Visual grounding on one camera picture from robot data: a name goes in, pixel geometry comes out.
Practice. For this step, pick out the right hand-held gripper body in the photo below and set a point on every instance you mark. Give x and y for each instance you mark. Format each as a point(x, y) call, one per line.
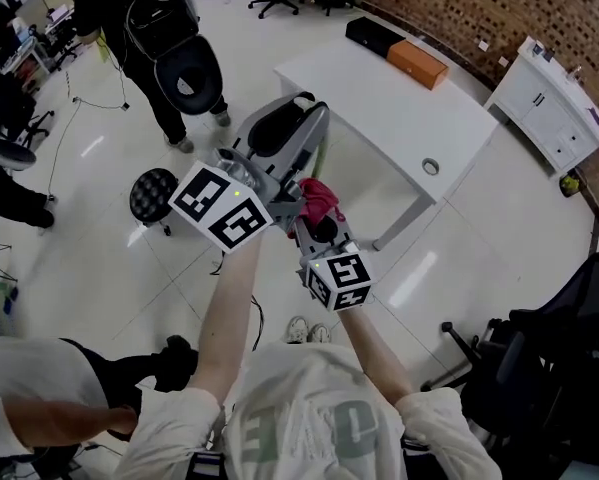
point(344, 278)

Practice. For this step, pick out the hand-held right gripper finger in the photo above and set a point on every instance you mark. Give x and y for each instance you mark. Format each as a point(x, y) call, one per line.
point(304, 242)
point(343, 235)

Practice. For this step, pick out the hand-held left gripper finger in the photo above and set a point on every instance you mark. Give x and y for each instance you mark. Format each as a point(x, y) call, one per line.
point(244, 135)
point(315, 133)

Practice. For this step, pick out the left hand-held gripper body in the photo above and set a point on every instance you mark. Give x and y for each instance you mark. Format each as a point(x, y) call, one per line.
point(204, 198)

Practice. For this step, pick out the red cleaning cloth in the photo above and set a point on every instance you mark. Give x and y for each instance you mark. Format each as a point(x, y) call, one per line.
point(314, 198)

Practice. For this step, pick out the person's right forearm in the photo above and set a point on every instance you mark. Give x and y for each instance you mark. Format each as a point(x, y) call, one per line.
point(374, 353)

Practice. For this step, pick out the person's left forearm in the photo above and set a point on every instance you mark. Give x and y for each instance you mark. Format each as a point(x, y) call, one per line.
point(226, 318)

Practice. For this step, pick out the black round stool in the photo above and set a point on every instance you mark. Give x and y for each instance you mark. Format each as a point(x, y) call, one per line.
point(151, 198)

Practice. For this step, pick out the person's white right shoe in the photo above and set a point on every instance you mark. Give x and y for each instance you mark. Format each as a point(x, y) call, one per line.
point(320, 333)

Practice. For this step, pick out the person's white shoe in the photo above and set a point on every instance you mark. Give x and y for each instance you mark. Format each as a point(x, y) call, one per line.
point(297, 329)
point(320, 333)

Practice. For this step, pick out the white table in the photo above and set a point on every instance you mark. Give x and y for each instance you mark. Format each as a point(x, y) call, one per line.
point(379, 118)

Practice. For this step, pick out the person's white left shoe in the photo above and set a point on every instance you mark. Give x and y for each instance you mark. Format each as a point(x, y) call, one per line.
point(297, 329)

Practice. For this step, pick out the black box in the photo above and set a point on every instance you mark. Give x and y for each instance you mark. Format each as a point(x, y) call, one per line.
point(374, 35)

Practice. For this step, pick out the orange box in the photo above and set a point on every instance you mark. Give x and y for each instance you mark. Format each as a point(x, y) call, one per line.
point(419, 65)

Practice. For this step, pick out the person's torso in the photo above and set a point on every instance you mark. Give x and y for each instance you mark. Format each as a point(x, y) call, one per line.
point(319, 418)

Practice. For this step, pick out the yellow-green cloth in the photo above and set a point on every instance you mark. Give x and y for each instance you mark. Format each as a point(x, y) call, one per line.
point(102, 48)

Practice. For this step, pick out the black office chair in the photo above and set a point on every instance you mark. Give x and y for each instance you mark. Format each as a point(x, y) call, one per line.
point(529, 368)

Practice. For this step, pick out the white cabinet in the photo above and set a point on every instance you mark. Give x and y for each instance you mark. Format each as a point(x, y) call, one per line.
point(544, 108)

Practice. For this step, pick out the small yellow-green container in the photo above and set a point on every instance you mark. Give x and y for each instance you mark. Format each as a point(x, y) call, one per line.
point(569, 186)

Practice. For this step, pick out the small purple item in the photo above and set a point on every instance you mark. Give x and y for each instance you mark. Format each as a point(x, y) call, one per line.
point(594, 115)

